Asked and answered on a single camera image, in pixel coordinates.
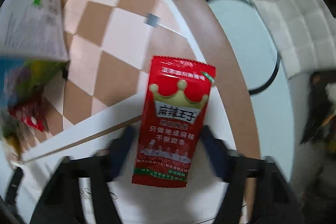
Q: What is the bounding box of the red crown spicy strip packet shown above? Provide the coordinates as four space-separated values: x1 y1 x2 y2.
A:
131 56 216 188

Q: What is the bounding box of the dark red snack packet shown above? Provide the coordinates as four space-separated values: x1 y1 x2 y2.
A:
8 96 46 132

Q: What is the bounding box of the cardboard box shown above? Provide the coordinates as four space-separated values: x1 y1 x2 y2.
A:
1 0 69 108

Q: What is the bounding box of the white padded sofa seat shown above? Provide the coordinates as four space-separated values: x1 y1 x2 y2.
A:
252 0 335 79

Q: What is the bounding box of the checkered table mat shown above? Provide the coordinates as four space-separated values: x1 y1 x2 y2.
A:
15 0 262 224

